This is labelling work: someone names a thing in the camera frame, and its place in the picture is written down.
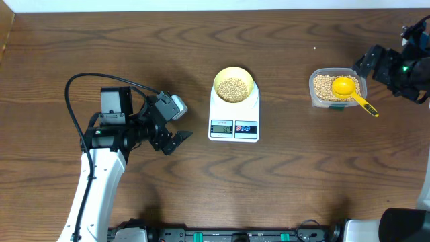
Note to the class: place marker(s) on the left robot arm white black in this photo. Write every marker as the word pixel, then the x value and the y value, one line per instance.
pixel 111 135

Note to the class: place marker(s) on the clear container of soybeans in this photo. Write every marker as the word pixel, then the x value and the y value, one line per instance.
pixel 320 85

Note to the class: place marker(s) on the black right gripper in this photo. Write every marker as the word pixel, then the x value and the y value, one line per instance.
pixel 381 71

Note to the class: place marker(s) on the yellow plastic bowl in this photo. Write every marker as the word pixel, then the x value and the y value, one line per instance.
pixel 233 84

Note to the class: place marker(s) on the white digital kitchen scale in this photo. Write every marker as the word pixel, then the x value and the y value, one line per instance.
pixel 235 122

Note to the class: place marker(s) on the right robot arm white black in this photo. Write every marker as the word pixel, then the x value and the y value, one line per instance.
pixel 400 224

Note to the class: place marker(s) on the yellow plastic scoop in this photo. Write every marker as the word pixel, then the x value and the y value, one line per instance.
pixel 344 88

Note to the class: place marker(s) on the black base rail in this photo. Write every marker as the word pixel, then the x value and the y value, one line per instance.
pixel 138 230

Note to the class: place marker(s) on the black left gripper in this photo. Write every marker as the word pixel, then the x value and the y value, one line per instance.
pixel 160 141

